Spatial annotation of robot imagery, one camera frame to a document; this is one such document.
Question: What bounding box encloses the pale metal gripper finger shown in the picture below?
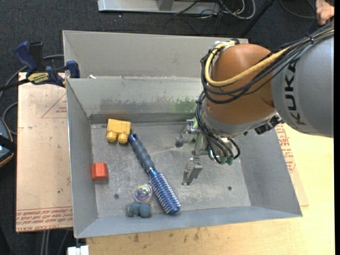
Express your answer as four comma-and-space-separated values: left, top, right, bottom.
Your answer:
181, 159, 197, 186
187, 164, 204, 185

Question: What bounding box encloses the grey-blue lumpy toy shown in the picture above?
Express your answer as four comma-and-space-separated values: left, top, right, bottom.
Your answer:
126, 202, 153, 219

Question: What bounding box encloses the grey metal bin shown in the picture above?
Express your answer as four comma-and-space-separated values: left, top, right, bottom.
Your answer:
62, 30, 303, 239

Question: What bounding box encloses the red-orange block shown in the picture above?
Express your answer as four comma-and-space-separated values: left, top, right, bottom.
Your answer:
90, 162, 109, 181

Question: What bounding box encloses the yellow plastic toy block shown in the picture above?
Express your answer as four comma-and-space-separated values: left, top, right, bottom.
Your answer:
106, 118, 132, 145

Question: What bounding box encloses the black cylinder on white bracket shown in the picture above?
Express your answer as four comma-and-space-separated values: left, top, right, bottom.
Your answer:
254, 114, 283, 135

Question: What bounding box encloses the clear ball with shiny core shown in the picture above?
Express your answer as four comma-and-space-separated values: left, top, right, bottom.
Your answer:
133, 183, 154, 204

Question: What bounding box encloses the blue round hairbrush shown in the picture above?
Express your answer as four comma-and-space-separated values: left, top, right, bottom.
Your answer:
127, 133, 182, 216

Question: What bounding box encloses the brown cardboard board, red print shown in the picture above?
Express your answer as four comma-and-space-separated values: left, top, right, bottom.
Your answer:
15, 72, 310, 233

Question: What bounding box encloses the person's hand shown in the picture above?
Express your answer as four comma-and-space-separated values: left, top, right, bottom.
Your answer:
315, 0, 335, 26

